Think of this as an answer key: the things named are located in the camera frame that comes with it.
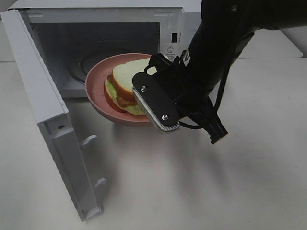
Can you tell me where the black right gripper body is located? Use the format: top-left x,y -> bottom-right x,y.
143,54 -> 228,144

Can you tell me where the toy sandwich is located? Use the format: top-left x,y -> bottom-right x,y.
105,58 -> 149,116

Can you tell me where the pink plate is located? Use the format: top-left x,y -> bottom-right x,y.
85,53 -> 152,127

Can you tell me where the white microwave door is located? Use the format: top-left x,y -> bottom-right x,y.
1,10 -> 102,221

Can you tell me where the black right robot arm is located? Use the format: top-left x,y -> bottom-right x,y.
134,0 -> 307,143

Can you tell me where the white warning label sticker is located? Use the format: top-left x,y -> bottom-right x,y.
164,43 -> 178,61

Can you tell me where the glass microwave turntable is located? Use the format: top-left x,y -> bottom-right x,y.
67,49 -> 116,84

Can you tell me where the white microwave oven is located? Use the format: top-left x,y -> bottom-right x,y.
5,0 -> 201,98

